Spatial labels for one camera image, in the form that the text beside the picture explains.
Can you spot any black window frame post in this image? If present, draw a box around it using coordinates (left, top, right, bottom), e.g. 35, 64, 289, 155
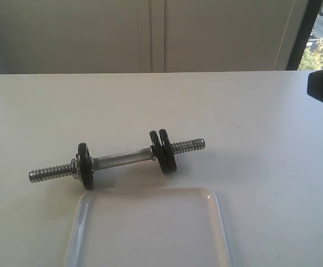
285, 0, 322, 71

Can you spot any chrome spinlock collar nut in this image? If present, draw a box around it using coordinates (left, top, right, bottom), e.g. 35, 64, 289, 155
70, 154, 80, 180

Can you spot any black weight plate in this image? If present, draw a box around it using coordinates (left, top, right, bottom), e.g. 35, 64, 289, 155
77, 143, 94, 190
159, 129, 177, 173
149, 130, 169, 174

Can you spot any chrome dumbbell bar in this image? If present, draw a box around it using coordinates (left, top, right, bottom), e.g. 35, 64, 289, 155
28, 134, 205, 183

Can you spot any white rectangular tray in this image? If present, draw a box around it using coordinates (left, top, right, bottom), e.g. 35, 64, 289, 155
65, 188, 232, 266

